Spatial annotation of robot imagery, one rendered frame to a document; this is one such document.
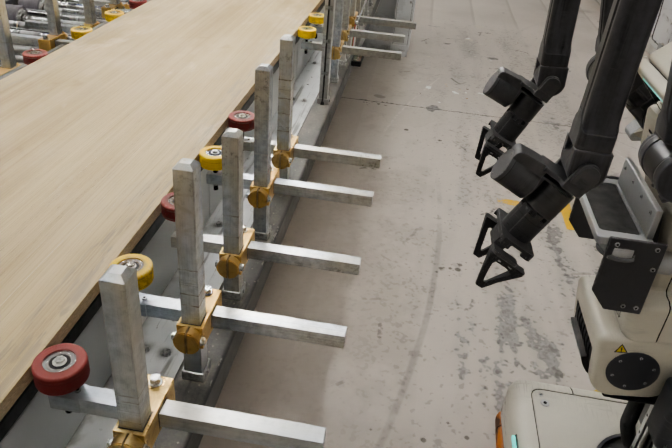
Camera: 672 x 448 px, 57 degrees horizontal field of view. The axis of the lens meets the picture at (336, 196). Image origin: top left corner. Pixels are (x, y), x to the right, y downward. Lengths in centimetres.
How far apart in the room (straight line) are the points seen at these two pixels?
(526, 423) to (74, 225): 128
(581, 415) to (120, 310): 143
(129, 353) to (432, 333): 173
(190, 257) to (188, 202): 11
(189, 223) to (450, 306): 173
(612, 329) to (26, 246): 118
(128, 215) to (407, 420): 120
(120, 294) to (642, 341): 101
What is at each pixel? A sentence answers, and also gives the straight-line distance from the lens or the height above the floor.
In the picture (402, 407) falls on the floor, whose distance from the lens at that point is 221.
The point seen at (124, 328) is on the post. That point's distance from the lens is 88.
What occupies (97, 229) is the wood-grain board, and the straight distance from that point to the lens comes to 136.
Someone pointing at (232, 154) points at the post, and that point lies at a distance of 126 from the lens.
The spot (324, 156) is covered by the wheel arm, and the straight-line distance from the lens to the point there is 182.
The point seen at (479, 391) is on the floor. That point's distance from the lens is 232.
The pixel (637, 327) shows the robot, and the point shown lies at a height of 84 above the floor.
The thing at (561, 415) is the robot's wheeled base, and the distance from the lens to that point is 195.
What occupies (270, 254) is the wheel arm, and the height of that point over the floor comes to 81.
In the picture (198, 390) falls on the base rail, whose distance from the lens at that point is 127.
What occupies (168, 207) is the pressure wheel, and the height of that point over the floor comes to 91.
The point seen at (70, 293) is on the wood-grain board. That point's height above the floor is 90.
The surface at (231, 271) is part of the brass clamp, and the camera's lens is 138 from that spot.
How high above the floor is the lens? 163
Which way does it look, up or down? 30 degrees down
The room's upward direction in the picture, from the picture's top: 5 degrees clockwise
